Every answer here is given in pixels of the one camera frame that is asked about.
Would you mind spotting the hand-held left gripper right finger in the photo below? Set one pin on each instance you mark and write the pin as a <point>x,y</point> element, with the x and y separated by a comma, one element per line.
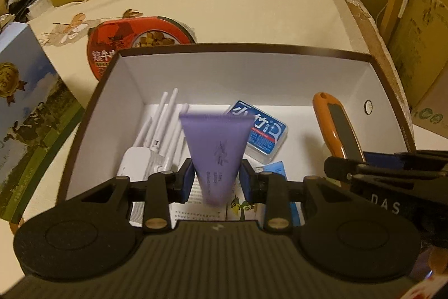
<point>246,181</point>

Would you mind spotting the orange utility knife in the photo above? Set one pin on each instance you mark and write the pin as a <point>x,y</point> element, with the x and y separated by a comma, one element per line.
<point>336,124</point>

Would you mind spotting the white router with antennas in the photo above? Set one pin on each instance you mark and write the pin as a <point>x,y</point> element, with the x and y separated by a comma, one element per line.
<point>154,141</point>

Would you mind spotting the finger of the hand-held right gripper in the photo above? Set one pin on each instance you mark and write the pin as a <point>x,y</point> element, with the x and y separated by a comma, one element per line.
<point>413,159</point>
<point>350,169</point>

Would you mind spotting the large printed cardboard box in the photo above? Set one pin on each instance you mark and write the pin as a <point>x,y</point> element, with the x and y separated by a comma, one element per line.
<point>420,50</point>

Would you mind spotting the blue milk carton box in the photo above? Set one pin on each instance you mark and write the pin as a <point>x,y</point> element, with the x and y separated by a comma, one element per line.
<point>31,131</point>

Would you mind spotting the purple tube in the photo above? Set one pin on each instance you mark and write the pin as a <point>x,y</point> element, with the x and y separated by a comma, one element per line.
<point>217,152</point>

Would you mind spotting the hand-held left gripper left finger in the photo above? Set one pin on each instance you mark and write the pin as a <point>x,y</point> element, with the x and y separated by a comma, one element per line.
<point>189,180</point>

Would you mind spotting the tall white medicine box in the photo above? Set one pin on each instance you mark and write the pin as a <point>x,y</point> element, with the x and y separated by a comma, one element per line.
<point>196,215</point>

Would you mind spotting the small green white medicine box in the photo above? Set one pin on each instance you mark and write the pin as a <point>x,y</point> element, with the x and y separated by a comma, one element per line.
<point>241,208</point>

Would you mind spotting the blue floss box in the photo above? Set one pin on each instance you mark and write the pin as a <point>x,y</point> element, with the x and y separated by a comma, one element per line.
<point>262,131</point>

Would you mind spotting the brown storage box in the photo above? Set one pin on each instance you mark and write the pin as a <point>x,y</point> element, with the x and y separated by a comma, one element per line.
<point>245,78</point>

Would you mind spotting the red food tin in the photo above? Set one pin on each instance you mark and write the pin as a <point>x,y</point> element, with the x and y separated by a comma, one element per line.
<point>119,36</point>

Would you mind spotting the printed cream bed sheet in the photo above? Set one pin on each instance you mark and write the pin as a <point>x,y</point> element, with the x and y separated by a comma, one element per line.
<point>245,4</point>

